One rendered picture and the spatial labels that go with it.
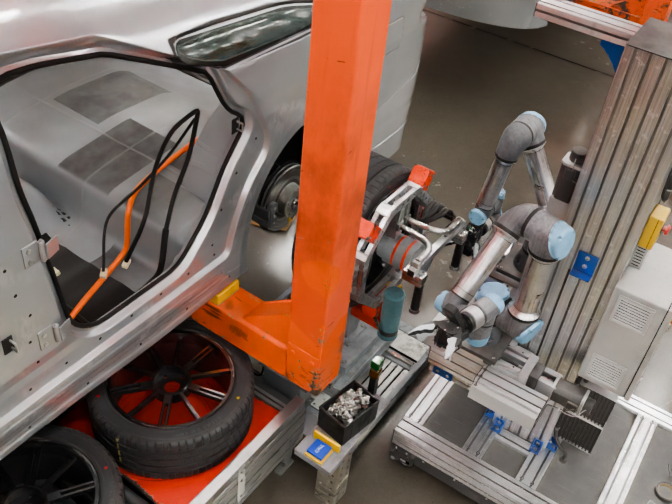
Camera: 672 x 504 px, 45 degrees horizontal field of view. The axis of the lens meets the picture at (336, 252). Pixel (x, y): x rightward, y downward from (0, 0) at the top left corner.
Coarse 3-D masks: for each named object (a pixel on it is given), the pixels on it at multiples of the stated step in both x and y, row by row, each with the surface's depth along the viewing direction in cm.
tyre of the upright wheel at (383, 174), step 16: (384, 160) 332; (368, 176) 319; (384, 176) 320; (400, 176) 327; (368, 192) 314; (384, 192) 320; (368, 208) 314; (384, 272) 363; (368, 288) 355; (352, 304) 347
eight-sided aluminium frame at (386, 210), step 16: (400, 192) 324; (416, 192) 326; (384, 208) 314; (400, 208) 320; (416, 208) 351; (384, 224) 313; (416, 240) 360; (368, 256) 313; (400, 272) 359; (352, 288) 327; (368, 304) 339
